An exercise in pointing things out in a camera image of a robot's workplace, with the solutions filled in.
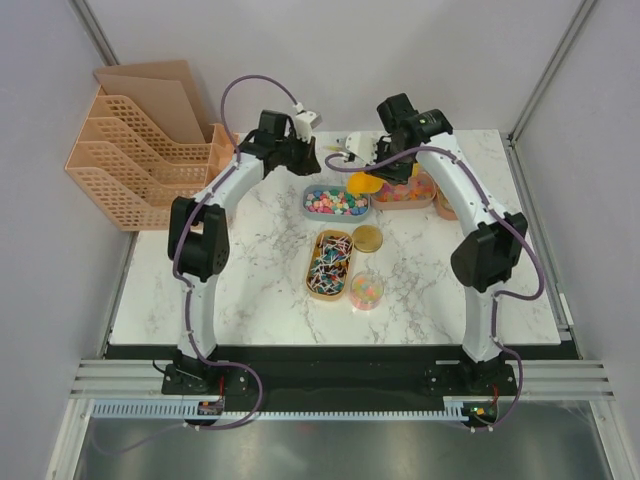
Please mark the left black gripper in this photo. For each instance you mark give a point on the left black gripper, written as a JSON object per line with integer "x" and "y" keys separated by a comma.
{"x": 308, "y": 164}

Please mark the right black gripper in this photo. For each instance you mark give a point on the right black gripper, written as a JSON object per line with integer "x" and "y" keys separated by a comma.
{"x": 400, "y": 176}

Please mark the pink tray of gummy candies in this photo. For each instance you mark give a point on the pink tray of gummy candies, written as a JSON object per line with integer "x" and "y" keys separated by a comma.
{"x": 418, "y": 193}

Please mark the yellow plastic scoop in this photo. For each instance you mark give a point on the yellow plastic scoop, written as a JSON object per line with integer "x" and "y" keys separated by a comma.
{"x": 361, "y": 183}

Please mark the grey tray of colourful candies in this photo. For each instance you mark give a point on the grey tray of colourful candies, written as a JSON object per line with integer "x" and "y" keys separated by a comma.
{"x": 328, "y": 203}

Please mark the tan tray of lollipops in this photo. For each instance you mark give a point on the tan tray of lollipops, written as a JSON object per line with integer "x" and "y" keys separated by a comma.
{"x": 327, "y": 275}

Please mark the clear glass jar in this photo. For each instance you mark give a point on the clear glass jar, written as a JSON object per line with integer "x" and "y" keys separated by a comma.
{"x": 366, "y": 290}

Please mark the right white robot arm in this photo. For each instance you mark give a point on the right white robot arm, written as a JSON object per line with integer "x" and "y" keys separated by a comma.
{"x": 483, "y": 262}

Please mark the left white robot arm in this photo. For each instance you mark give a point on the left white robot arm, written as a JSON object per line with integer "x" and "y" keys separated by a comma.
{"x": 198, "y": 241}

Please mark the round gold jar lid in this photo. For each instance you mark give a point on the round gold jar lid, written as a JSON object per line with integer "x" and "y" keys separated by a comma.
{"x": 367, "y": 238}

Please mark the peach mesh file organizer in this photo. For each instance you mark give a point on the peach mesh file organizer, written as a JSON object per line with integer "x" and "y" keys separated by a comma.
{"x": 146, "y": 140}

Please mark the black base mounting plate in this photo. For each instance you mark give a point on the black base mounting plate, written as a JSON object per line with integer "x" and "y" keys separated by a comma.
{"x": 243, "y": 356}

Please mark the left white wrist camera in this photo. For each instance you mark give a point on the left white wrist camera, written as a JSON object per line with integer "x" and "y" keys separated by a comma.
{"x": 305, "y": 121}

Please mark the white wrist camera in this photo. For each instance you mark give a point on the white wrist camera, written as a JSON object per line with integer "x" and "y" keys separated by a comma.
{"x": 362, "y": 145}
{"x": 305, "y": 121}

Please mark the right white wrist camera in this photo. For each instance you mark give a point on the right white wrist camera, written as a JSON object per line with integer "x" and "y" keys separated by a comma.
{"x": 362, "y": 145}

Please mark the aluminium frame rail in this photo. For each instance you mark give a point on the aluminium frame rail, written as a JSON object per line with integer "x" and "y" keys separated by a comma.
{"x": 534, "y": 379}

